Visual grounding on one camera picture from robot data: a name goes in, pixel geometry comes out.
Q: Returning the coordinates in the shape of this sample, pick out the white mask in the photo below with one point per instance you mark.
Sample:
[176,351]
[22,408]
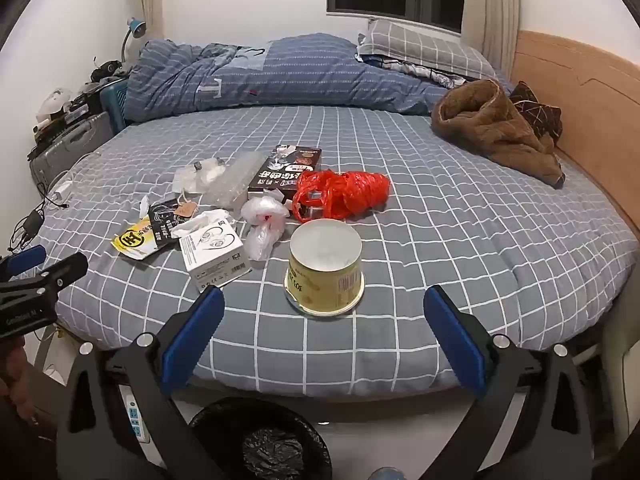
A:
[55,100]

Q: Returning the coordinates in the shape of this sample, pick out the black device pile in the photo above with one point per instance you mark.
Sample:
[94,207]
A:
[107,70]

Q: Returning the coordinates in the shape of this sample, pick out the wooden headboard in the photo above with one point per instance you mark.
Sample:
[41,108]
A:
[590,135]

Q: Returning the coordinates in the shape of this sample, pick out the dark striped cloth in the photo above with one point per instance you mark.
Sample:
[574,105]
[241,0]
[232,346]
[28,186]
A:
[440,78]

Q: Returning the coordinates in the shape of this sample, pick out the white earphone box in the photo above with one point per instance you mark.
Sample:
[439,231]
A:
[215,255]

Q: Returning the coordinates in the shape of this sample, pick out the blue desk lamp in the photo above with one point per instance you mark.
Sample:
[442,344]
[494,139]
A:
[135,27]

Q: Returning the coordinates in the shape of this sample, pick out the bed with grey checked sheet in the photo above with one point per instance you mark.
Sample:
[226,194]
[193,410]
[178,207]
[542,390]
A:
[450,235]

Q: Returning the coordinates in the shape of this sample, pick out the black packet with brown tag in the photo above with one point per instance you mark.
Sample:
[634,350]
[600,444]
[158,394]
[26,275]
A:
[165,220]

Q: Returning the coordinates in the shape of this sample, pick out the person's left hand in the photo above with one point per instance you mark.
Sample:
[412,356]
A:
[12,365]

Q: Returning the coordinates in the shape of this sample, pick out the white power strip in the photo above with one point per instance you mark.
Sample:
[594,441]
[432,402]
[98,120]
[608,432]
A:
[135,412]

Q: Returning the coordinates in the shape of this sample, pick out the yellow paper cup container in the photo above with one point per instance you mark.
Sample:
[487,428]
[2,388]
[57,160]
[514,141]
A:
[325,270]

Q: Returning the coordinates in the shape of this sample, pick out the yellow packet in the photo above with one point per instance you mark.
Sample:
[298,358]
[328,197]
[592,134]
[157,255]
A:
[132,240]

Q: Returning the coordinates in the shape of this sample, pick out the teal plastic stool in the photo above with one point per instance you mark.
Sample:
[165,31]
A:
[114,102]

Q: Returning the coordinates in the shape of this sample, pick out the white plastic bag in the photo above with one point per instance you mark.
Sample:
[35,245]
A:
[262,220]

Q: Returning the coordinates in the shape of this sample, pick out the grey checked pillow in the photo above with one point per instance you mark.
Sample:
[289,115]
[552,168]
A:
[425,47]

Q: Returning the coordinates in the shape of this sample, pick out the grey suitcase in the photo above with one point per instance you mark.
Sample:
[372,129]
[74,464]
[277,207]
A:
[75,140]

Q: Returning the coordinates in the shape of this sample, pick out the red plastic bag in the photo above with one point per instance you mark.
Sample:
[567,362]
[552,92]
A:
[350,190]

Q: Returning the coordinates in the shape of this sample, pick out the clear bubble wrap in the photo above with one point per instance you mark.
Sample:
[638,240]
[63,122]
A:
[235,180]

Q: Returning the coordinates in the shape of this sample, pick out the blue striped quilt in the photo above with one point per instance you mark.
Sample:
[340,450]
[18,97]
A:
[300,75]

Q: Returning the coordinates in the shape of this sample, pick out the clear bag with white padding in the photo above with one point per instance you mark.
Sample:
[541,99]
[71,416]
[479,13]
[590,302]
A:
[200,177]

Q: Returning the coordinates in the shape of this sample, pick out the trash bin with black bag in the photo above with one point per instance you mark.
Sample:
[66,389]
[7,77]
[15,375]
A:
[270,450]

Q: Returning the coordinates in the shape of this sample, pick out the dark snack box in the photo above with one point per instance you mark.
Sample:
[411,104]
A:
[285,170]

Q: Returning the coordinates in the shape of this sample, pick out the dark diamond-patterned cushion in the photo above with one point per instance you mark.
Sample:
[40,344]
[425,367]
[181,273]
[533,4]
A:
[540,107]

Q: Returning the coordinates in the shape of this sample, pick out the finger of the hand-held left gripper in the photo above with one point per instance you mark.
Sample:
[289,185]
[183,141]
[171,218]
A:
[65,271]
[25,258]

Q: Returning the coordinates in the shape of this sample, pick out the black power adapter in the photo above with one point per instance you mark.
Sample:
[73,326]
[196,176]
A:
[31,222]

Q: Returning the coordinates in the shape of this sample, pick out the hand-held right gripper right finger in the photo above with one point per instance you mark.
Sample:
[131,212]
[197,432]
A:
[455,340]

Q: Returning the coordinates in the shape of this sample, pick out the brown fleece garment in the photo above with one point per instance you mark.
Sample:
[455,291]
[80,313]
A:
[490,125]

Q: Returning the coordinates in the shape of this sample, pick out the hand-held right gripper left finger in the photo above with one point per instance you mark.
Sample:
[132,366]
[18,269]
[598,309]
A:
[195,332]

